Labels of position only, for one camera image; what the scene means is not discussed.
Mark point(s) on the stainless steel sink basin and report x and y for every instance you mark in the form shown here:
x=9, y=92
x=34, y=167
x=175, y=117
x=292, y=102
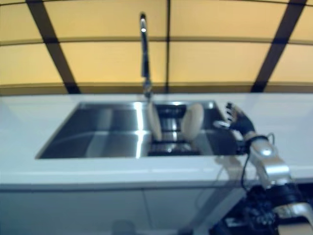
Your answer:
x=97, y=132

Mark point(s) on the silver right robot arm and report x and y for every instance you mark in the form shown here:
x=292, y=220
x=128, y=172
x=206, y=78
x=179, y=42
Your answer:
x=276, y=169

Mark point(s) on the chrome pull-down kitchen faucet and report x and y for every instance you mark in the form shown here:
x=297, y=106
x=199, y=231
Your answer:
x=145, y=56

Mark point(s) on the black dish drying rack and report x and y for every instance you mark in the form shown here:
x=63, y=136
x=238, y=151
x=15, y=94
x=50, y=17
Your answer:
x=171, y=147

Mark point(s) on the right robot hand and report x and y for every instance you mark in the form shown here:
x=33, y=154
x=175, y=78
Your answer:
x=243, y=124

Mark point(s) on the cream ceramic plate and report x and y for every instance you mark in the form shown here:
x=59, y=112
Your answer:
x=154, y=122
x=192, y=121

